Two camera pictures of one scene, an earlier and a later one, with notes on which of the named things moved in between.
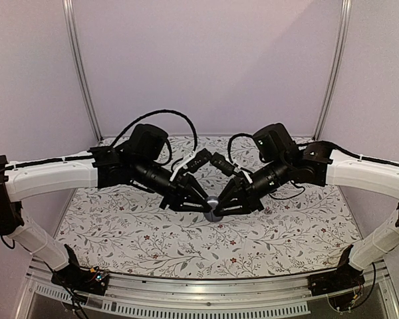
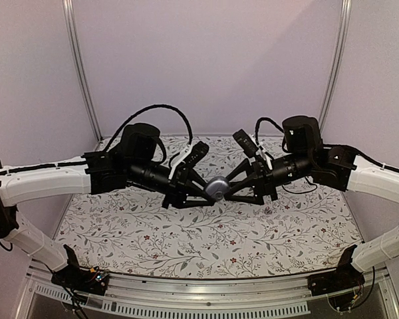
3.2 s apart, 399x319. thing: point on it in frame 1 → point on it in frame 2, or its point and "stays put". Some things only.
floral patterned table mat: (126, 230) stays put
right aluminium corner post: (343, 31) stays put
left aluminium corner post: (69, 20) stays put
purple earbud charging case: (213, 201) → (217, 187)
